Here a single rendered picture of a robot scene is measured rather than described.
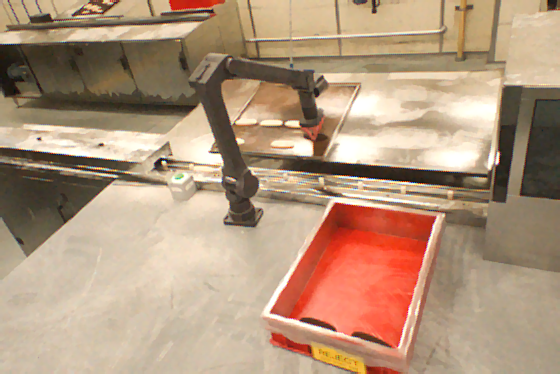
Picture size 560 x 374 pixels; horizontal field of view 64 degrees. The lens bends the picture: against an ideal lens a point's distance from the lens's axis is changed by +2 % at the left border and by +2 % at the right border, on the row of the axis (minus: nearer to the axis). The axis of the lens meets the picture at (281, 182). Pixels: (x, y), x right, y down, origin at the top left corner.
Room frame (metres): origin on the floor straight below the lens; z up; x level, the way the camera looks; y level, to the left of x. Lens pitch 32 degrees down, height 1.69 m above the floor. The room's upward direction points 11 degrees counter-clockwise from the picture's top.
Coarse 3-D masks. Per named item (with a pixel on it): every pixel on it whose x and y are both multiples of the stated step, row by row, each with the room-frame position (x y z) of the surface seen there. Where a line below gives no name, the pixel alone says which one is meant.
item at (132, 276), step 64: (128, 192) 1.53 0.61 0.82; (64, 256) 1.19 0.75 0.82; (128, 256) 1.12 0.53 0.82; (192, 256) 1.06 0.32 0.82; (256, 256) 1.00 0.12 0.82; (448, 256) 0.86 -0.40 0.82; (0, 320) 0.95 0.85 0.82; (64, 320) 0.90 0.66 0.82; (128, 320) 0.85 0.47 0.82; (192, 320) 0.81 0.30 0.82; (256, 320) 0.76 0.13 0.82; (448, 320) 0.66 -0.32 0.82; (512, 320) 0.63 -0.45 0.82
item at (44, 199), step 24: (0, 168) 2.07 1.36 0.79; (24, 168) 1.95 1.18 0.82; (0, 192) 2.13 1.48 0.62; (24, 192) 2.03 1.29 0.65; (48, 192) 1.93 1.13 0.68; (72, 192) 1.84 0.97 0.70; (96, 192) 1.75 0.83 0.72; (0, 216) 2.20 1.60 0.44; (24, 216) 2.09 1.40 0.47; (48, 216) 1.98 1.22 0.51; (72, 216) 1.89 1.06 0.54; (24, 240) 2.16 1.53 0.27
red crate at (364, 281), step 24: (336, 240) 1.00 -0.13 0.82; (360, 240) 0.98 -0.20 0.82; (384, 240) 0.96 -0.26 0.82; (408, 240) 0.94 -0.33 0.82; (336, 264) 0.90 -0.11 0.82; (360, 264) 0.88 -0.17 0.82; (384, 264) 0.87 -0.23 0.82; (408, 264) 0.85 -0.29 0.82; (312, 288) 0.83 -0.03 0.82; (336, 288) 0.81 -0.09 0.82; (360, 288) 0.80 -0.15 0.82; (384, 288) 0.78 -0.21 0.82; (408, 288) 0.77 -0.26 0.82; (312, 312) 0.75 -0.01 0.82; (336, 312) 0.74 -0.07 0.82; (360, 312) 0.72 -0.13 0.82; (384, 312) 0.71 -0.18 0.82; (408, 312) 0.70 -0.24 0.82; (384, 336) 0.65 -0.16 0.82
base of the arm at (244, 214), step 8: (248, 200) 1.19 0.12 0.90; (232, 208) 1.19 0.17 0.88; (240, 208) 1.17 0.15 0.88; (248, 208) 1.19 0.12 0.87; (256, 208) 1.23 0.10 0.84; (232, 216) 1.18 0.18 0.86; (240, 216) 1.16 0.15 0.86; (248, 216) 1.17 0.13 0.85; (256, 216) 1.18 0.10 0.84; (232, 224) 1.18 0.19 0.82; (240, 224) 1.17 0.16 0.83; (248, 224) 1.15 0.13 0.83; (256, 224) 1.15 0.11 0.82
